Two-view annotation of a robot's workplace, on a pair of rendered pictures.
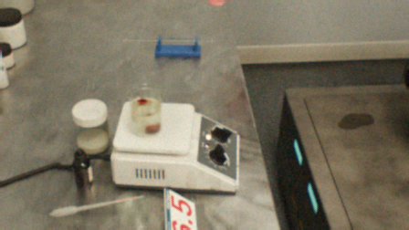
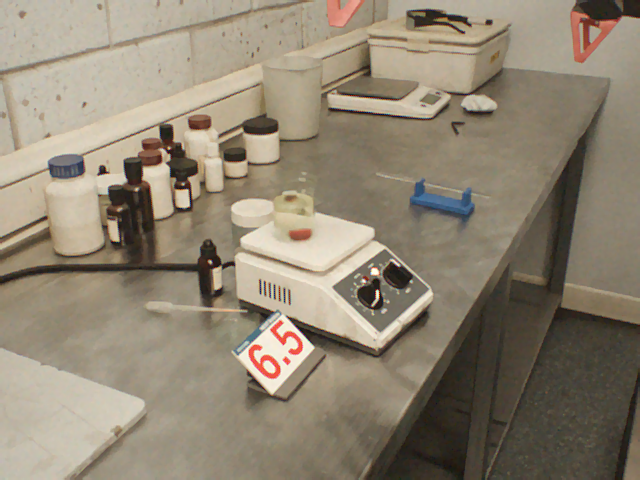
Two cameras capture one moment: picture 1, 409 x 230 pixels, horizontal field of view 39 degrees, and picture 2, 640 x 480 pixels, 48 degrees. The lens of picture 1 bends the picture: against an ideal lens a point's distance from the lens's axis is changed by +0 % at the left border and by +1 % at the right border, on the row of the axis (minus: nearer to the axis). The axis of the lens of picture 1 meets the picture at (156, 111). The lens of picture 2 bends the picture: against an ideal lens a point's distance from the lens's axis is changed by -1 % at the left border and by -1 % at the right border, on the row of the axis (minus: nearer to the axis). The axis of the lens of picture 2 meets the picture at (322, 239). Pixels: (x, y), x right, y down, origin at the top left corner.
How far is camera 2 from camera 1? 0.42 m
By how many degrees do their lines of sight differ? 25
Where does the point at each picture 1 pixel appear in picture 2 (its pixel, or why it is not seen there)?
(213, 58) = (482, 220)
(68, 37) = (325, 167)
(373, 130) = not seen: outside the picture
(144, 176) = (268, 294)
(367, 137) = not seen: outside the picture
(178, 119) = (342, 236)
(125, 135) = (262, 234)
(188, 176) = (318, 307)
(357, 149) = not seen: outside the picture
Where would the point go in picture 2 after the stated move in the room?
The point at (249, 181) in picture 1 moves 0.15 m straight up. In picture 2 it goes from (411, 349) to (419, 224)
